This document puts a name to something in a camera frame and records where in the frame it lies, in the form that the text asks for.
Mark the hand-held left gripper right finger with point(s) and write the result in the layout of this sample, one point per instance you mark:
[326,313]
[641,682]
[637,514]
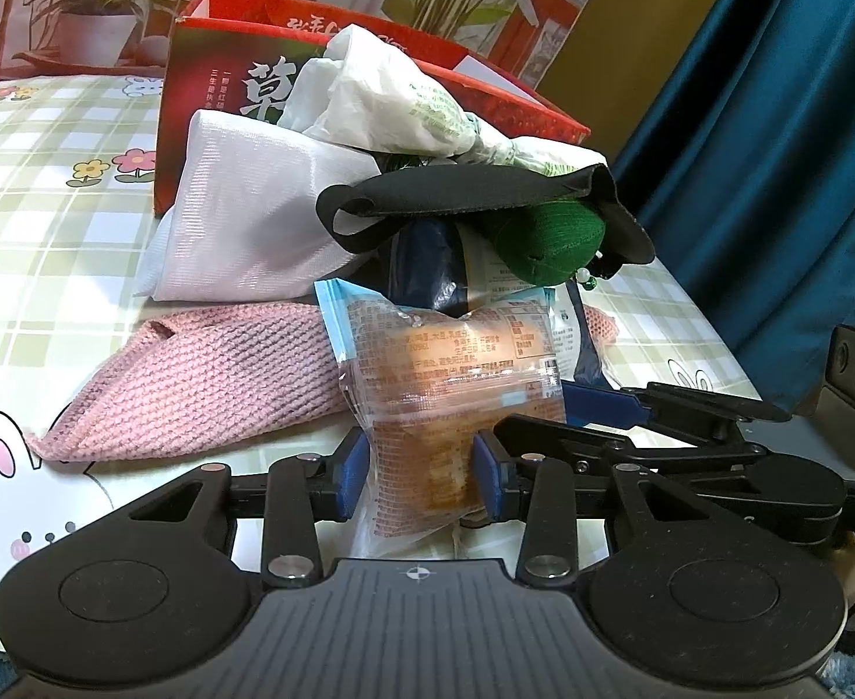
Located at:
[488,482]

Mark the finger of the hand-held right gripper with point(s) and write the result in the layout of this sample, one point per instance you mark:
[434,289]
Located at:
[580,440]
[602,404]

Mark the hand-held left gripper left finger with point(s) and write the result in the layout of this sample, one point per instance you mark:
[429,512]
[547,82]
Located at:
[348,477]

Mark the clear bread packet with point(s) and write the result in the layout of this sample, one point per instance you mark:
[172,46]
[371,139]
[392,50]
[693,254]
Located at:
[427,378]

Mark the green knitted pouch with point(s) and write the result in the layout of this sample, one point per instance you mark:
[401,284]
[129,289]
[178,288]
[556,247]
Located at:
[551,240]

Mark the white mesh cloth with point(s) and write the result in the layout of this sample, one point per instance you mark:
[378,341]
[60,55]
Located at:
[252,211]

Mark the white plastic bag green print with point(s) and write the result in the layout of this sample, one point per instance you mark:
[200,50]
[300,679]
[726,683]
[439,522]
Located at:
[383,95]

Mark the red strawberry cardboard box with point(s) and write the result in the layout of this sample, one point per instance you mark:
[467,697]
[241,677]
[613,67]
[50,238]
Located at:
[208,80]

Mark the pink knitted cloth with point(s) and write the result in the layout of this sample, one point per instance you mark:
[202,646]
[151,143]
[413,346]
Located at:
[216,378]

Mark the dark blue snack packet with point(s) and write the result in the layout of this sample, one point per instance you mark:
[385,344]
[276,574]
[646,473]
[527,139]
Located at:
[427,262]

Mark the black cloth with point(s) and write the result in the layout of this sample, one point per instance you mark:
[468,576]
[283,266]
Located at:
[456,193]

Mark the blue curtain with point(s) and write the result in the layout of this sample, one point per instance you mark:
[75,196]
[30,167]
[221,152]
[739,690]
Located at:
[762,124]

